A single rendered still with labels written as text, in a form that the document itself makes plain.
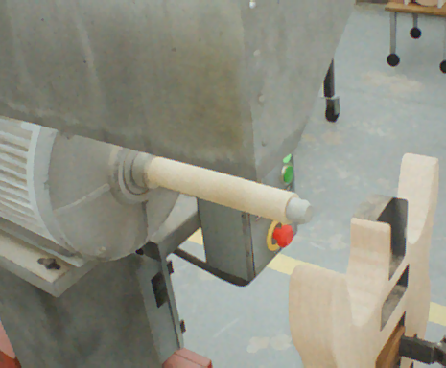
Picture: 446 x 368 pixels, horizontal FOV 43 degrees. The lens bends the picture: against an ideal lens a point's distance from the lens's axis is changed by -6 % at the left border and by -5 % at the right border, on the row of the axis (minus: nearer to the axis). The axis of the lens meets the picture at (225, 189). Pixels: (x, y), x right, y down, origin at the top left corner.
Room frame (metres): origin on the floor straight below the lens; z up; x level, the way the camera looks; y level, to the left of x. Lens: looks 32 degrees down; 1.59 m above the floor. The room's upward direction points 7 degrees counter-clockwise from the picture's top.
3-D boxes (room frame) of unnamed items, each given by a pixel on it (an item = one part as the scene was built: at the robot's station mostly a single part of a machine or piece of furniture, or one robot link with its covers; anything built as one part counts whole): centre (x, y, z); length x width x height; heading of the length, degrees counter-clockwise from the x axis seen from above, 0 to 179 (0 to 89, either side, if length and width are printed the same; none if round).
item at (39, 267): (0.79, 0.30, 1.11); 0.36 x 0.24 x 0.04; 51
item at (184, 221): (0.84, 0.07, 1.02); 0.19 x 0.04 x 0.04; 141
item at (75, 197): (0.76, 0.25, 1.25); 0.41 x 0.27 x 0.26; 51
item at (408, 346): (0.50, -0.20, 1.02); 0.07 x 0.01 x 0.03; 52
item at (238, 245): (0.89, 0.03, 0.99); 0.24 x 0.21 x 0.26; 51
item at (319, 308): (0.40, -0.08, 1.21); 0.07 x 0.04 x 0.10; 143
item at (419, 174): (0.61, -0.24, 1.18); 0.07 x 0.04 x 0.09; 143
